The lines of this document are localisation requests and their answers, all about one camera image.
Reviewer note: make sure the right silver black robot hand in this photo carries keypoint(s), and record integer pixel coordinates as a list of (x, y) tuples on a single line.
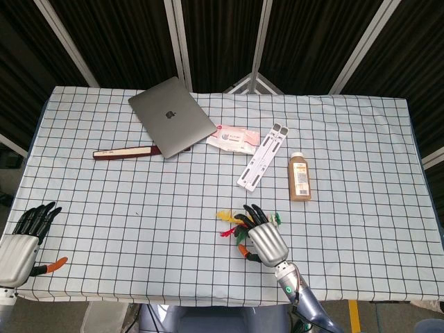
[(268, 243)]

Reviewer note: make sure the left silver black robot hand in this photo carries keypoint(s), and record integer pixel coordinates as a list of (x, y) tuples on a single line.
[(18, 249)]

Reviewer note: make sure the colourful small toy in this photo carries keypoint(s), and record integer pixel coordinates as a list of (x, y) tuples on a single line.
[(239, 225)]

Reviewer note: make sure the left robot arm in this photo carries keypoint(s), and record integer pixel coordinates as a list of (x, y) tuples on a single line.
[(6, 296)]

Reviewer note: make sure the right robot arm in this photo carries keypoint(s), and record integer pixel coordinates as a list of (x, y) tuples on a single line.
[(305, 298)]

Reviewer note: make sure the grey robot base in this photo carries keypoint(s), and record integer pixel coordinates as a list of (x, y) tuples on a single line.
[(211, 319)]

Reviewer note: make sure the white folding laptop stand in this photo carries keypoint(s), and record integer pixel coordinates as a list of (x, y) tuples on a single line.
[(263, 156)]

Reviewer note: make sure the brown drink bottle white cap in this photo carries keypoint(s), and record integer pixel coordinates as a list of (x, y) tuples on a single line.
[(299, 177)]

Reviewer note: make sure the white blue checked tablecloth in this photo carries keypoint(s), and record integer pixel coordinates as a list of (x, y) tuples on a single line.
[(215, 194)]

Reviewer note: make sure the pink white wet wipes pack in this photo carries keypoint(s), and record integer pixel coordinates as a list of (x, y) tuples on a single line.
[(233, 138)]

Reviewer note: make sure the grey closed laptop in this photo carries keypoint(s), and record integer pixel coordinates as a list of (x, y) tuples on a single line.
[(172, 117)]

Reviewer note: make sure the black folding screen panels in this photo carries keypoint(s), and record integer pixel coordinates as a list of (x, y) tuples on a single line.
[(222, 41)]

